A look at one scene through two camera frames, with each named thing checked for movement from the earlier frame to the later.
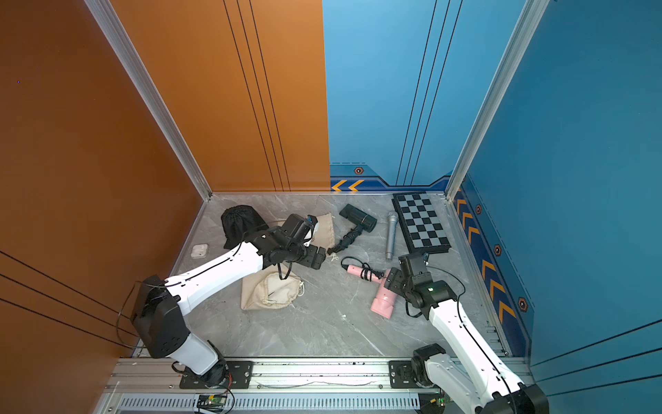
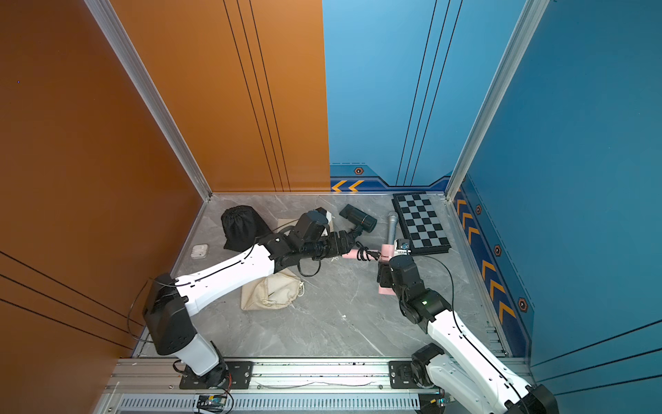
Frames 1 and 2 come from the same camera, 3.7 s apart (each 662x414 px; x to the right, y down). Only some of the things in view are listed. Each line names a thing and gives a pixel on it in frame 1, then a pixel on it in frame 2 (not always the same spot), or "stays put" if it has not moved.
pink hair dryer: (384, 303) to (386, 254)
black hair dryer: (360, 219) stays put
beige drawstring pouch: (265, 290) stays put
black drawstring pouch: (240, 221) stays put
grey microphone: (392, 221) stays put
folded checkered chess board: (421, 228) stays put
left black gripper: (311, 260) to (336, 249)
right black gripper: (395, 276) to (384, 271)
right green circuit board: (432, 403) stays put
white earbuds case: (199, 251) stays put
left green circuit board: (212, 402) stays put
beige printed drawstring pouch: (325, 235) to (284, 222)
